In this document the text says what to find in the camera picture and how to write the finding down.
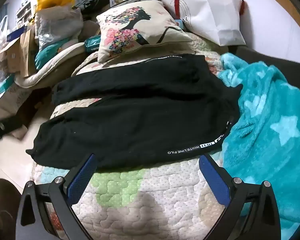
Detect dark grey sofa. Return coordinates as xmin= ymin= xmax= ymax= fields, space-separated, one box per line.
xmin=227 ymin=44 xmax=300 ymax=67

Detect dark brown cloth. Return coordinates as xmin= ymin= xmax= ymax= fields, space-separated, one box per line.
xmin=0 ymin=177 xmax=21 ymax=240

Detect white plastic bag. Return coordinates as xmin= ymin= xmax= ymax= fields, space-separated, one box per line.
xmin=0 ymin=15 xmax=10 ymax=43

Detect black pants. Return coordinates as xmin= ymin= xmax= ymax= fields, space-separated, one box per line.
xmin=26 ymin=54 xmax=243 ymax=169

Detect white paper bag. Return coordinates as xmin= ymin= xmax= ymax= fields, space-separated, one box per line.
xmin=162 ymin=0 xmax=246 ymax=47

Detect beige quilted mat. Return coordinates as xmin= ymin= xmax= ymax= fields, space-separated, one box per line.
xmin=15 ymin=42 xmax=91 ymax=88

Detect floral printed cushion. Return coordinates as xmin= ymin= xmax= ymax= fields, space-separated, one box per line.
xmin=95 ymin=0 xmax=193 ymax=63

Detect black strap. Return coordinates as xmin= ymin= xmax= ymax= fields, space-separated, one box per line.
xmin=0 ymin=117 xmax=24 ymax=141

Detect teal star fleece blanket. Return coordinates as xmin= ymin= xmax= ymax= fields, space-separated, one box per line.
xmin=219 ymin=52 xmax=300 ymax=240

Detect cardboard box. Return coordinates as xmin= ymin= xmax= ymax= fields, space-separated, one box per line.
xmin=5 ymin=27 xmax=39 ymax=78

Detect clear plastic bag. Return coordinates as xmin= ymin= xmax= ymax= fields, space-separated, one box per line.
xmin=35 ymin=7 xmax=83 ymax=47

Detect white shelf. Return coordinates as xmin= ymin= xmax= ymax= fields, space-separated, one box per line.
xmin=16 ymin=1 xmax=32 ymax=20

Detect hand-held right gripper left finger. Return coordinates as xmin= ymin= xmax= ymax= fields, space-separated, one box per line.
xmin=16 ymin=153 xmax=97 ymax=240

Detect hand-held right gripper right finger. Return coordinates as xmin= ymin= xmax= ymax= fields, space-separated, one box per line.
xmin=199 ymin=153 xmax=282 ymax=240

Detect teal cloth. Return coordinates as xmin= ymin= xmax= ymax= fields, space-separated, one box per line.
xmin=35 ymin=42 xmax=64 ymax=70

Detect teal box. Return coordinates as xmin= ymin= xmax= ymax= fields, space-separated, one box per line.
xmin=84 ymin=36 xmax=102 ymax=53

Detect quilted patchwork blanket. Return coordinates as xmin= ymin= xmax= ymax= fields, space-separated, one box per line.
xmin=31 ymin=34 xmax=230 ymax=240

